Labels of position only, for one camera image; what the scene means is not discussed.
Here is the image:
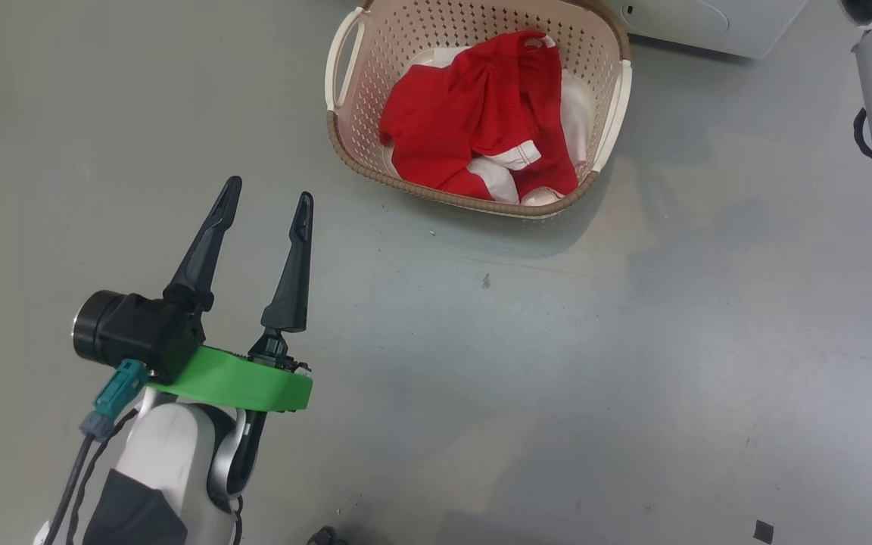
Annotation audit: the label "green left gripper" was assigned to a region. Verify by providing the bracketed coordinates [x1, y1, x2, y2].
[147, 176, 316, 413]

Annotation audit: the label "red and white garment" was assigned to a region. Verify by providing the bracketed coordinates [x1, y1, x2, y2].
[379, 30, 596, 207]

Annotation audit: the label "cream perforated basket brown rim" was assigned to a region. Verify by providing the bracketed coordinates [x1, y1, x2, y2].
[325, 0, 633, 219]

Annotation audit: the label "white front-load washing machine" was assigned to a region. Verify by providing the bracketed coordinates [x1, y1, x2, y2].
[610, 0, 811, 60]

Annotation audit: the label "left camera cable teal plug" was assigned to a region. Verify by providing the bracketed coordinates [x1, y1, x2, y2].
[42, 360, 151, 545]

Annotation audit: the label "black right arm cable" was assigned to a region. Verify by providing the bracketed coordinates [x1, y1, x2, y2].
[852, 108, 872, 161]

